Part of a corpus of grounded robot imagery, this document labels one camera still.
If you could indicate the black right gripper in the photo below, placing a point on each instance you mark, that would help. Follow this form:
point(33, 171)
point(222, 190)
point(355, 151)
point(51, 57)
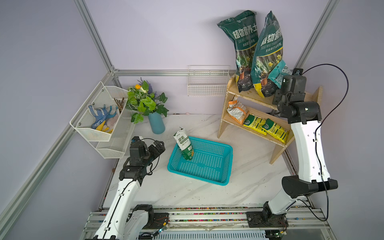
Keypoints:
point(275, 97)

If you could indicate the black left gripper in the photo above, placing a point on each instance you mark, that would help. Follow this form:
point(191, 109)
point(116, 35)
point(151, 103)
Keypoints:
point(161, 147)

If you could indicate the white green fertilizer bag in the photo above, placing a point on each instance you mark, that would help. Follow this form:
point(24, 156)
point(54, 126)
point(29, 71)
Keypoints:
point(184, 143)

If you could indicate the dark green soil bag front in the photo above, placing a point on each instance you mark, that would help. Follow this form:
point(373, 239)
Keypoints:
point(268, 54)

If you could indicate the dark green soil bag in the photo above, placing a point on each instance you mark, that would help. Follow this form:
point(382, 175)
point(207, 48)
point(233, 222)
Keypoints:
point(242, 31)
point(268, 54)

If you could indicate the teal white fertilizer bag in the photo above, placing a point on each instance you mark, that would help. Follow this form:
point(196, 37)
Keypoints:
point(277, 74)

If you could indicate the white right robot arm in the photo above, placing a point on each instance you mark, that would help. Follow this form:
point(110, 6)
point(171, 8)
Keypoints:
point(305, 121)

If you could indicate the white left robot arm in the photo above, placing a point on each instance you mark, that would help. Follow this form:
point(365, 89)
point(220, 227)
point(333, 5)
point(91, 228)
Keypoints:
point(123, 222)

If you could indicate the yellow green fertilizer packet right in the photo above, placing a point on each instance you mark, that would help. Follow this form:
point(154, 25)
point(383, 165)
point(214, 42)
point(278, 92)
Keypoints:
point(275, 130)

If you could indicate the yellow green fertilizer packet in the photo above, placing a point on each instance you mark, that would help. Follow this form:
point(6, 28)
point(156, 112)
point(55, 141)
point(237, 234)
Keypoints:
point(255, 123)
point(275, 130)

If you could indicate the yellow green fertilizer packet left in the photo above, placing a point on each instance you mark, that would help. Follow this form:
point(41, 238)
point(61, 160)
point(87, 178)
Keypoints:
point(255, 123)

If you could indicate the orange silver snack-like bag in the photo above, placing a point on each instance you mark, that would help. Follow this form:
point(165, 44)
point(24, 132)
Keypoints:
point(237, 111)

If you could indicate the dark green soil bag rear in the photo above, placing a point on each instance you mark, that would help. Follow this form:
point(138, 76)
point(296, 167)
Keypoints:
point(242, 31)

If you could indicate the teal vase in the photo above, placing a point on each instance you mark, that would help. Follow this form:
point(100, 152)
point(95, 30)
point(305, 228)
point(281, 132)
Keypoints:
point(156, 123)

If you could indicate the artificial green plant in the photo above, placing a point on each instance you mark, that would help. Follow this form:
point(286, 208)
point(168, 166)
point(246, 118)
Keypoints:
point(143, 101)

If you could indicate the teal plastic basket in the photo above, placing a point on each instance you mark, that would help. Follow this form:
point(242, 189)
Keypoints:
point(211, 163)

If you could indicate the white mesh corner rack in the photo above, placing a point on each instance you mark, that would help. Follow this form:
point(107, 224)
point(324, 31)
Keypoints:
point(104, 122)

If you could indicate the blue knitted glove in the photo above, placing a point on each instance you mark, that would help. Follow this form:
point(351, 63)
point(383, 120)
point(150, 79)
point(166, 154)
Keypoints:
point(101, 115)

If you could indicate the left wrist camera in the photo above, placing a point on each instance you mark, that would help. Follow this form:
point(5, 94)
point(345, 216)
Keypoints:
point(137, 140)

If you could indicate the aluminium frame post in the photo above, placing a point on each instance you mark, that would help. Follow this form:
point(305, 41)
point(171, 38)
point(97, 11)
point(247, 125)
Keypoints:
point(320, 26)

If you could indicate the white wire wall basket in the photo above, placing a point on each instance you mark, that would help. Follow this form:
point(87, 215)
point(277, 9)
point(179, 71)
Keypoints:
point(208, 80)

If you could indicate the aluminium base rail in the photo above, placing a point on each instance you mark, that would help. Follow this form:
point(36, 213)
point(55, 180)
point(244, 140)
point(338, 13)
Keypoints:
point(237, 223)

